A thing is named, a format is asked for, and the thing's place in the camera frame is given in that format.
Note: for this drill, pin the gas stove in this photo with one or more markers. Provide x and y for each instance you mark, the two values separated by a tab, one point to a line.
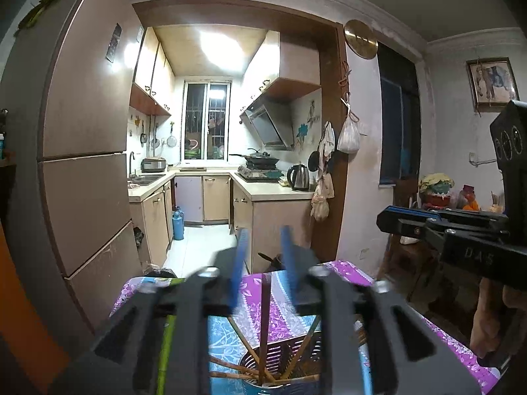
259	173

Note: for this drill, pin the orange wooden cabinet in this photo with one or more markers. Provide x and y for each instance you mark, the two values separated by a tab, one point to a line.
20	296

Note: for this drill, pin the hanging black pan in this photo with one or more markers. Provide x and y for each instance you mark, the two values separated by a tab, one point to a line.
314	161

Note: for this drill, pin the barred kitchen window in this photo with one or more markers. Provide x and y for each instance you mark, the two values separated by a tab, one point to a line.
206	119

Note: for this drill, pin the hanging round strainer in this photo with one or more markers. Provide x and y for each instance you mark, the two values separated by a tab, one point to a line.
155	142
171	140

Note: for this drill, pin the person's right hand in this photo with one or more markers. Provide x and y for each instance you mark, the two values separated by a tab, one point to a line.
488	317

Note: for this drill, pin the kitchen faucet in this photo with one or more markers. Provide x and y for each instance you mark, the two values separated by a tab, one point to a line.
131	164

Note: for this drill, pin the framed elephant picture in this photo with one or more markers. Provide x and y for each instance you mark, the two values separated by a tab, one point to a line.
492	82

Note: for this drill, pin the group of wooden chopsticks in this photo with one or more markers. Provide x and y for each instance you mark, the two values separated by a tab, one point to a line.
236	375

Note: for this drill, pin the steel range hood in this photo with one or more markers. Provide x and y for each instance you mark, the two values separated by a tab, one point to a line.
269	125

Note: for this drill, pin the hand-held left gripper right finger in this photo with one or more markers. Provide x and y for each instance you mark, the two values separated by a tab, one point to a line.
290	263

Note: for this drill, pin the steel kitchen sink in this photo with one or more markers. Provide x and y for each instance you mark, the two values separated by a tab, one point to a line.
144	180

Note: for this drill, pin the brown wooden chopstick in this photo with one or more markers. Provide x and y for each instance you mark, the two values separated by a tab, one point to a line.
263	329

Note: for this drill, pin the flower wall decal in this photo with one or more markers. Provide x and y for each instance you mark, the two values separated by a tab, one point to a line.
306	125

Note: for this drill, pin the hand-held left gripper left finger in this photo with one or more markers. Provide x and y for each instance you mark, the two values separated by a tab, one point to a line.
241	263

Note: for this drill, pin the round gold wall plate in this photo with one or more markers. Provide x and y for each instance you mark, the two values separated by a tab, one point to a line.
361	39

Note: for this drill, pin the hanging white cloth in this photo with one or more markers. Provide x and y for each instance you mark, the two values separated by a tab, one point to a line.
327	142

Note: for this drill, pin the cream kitchen base cabinets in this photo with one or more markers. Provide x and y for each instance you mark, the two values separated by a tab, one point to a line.
271	222

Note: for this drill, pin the dark wooden chair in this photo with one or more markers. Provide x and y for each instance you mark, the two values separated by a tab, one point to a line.
411	263

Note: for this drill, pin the cream cabinet above hood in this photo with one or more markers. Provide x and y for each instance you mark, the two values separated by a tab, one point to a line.
288	61

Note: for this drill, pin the steel electric kettle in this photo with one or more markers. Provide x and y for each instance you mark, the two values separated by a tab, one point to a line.
299	177

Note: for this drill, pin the hanging ladle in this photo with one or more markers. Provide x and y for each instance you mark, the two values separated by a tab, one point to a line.
143	135

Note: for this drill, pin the bronze refrigerator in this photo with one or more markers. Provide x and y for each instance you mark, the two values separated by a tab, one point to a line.
82	90

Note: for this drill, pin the white plastic bag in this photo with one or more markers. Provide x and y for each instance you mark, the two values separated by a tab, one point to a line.
348	135

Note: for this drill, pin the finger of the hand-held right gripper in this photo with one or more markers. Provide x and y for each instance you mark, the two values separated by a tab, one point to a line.
407	224
453	215

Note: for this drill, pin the dark room window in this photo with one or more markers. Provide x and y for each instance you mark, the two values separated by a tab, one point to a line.
399	123

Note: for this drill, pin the blue perforated utensil holder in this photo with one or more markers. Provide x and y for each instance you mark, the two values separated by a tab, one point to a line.
280	354

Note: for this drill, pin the glass jar with red lid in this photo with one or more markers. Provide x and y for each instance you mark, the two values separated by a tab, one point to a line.
467	197

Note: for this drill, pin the black plastic bag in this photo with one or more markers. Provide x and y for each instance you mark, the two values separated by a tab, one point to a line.
159	273

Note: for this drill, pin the potted artificial flowers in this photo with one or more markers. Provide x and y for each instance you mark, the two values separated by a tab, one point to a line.
436	187

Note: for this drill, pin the cream wall cabinets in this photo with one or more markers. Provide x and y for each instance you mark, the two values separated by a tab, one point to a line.
150	70

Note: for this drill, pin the dark fridge sticker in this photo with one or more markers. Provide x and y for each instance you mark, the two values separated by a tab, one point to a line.
114	43

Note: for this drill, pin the black wok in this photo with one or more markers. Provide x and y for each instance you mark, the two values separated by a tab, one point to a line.
259	157

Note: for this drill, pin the kitchen ceiling light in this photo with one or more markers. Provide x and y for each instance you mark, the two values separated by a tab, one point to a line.
222	47

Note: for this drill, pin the hanging beige mesh bag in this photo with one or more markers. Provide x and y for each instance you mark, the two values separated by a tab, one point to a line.
322	199

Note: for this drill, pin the floral striped tablecloth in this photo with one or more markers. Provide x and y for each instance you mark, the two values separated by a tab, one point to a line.
457	349

